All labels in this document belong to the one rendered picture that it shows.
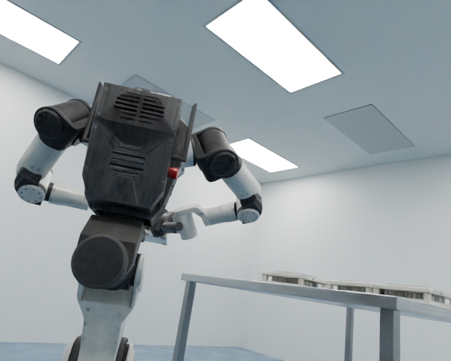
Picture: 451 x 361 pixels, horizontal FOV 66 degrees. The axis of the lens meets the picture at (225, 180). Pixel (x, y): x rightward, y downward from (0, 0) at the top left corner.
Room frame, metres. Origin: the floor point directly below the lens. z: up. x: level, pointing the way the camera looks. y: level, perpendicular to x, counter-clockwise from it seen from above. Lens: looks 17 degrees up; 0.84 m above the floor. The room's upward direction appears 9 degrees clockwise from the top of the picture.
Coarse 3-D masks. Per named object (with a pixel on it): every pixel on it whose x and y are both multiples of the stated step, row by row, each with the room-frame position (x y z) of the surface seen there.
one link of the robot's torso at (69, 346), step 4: (76, 336) 1.18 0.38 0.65; (72, 340) 1.15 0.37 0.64; (68, 344) 1.15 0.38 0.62; (72, 344) 1.14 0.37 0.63; (132, 344) 1.20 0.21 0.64; (68, 348) 1.13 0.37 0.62; (132, 348) 1.21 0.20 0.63; (64, 352) 1.13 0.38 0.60; (68, 352) 1.12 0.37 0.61; (128, 352) 1.15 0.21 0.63; (132, 352) 1.18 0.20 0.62; (64, 356) 1.12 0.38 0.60; (68, 356) 1.12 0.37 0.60; (128, 356) 1.15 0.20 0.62; (132, 356) 1.17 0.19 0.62; (64, 360) 1.12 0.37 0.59; (68, 360) 1.13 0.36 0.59; (128, 360) 1.14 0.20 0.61; (132, 360) 1.17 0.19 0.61
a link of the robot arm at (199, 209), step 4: (192, 204) 1.31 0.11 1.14; (196, 204) 1.28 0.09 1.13; (200, 204) 1.28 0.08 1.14; (176, 208) 1.32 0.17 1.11; (180, 208) 1.29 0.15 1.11; (184, 208) 1.28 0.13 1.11; (188, 208) 1.27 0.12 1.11; (192, 208) 1.27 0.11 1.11; (196, 208) 1.26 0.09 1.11; (200, 208) 1.26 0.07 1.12; (204, 208) 1.27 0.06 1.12; (176, 212) 1.29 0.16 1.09; (180, 212) 1.28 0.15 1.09; (184, 212) 1.28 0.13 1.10; (188, 212) 1.28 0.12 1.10; (192, 212) 1.27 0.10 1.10; (196, 212) 1.27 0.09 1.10; (200, 212) 1.26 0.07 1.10; (204, 212) 1.26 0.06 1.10; (200, 216) 1.27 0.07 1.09; (204, 216) 1.27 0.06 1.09; (204, 220) 1.27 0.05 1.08; (208, 220) 1.27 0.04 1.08; (204, 224) 1.29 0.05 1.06; (208, 224) 1.29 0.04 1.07
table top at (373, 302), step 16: (240, 288) 1.50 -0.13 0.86; (256, 288) 1.40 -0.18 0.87; (272, 288) 1.34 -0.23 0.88; (288, 288) 1.27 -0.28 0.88; (304, 288) 1.22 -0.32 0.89; (320, 288) 1.17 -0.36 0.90; (336, 304) 1.97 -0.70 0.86; (352, 304) 1.23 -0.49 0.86; (368, 304) 1.03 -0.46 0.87; (384, 304) 0.99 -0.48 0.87; (400, 304) 0.98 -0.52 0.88; (416, 304) 1.03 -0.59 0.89; (432, 304) 1.10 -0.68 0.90; (448, 320) 1.37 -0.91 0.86
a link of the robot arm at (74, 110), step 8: (64, 104) 0.89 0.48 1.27; (72, 104) 0.91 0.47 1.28; (80, 104) 0.93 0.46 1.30; (64, 112) 0.87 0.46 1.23; (72, 112) 0.89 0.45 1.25; (80, 112) 0.92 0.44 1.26; (88, 112) 0.95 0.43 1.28; (72, 120) 0.89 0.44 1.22; (40, 136) 0.96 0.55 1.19; (48, 144) 0.96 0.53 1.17
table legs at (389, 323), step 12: (192, 288) 1.83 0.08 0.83; (192, 300) 1.83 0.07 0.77; (180, 312) 1.85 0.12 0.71; (348, 312) 2.68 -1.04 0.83; (384, 312) 1.01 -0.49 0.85; (396, 312) 1.00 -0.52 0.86; (180, 324) 1.83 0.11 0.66; (348, 324) 2.67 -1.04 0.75; (384, 324) 1.01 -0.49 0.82; (396, 324) 1.00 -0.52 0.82; (180, 336) 1.82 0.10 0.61; (348, 336) 2.67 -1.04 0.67; (384, 336) 1.01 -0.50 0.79; (396, 336) 1.00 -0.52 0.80; (180, 348) 1.82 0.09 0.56; (348, 348) 2.67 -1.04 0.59; (384, 348) 1.01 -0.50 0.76; (396, 348) 1.00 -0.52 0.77; (180, 360) 1.83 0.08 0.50; (348, 360) 2.66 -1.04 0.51; (384, 360) 1.01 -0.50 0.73; (396, 360) 1.00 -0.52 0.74
